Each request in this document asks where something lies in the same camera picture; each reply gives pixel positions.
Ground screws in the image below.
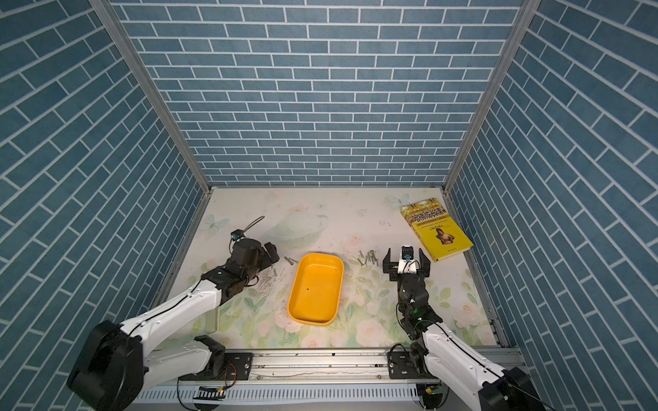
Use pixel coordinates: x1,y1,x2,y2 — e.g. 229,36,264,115
357,249,379,267

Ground screws laid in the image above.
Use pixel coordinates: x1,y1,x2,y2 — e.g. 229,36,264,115
255,259,296,298

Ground yellow plastic storage tray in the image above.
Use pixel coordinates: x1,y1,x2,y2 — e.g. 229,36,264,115
287,253,344,326

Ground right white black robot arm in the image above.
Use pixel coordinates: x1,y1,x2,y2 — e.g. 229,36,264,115
382,246,548,410

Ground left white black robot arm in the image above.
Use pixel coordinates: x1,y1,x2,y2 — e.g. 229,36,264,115
66,237,279,410

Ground yellow book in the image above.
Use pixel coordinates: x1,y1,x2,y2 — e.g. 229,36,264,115
400,198,473,261

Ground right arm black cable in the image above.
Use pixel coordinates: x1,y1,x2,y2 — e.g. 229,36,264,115
395,302,556,411

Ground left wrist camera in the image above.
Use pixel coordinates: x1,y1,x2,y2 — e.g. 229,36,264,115
231,229,244,242

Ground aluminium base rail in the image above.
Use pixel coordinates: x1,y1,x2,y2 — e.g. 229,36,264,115
105,347,531,386

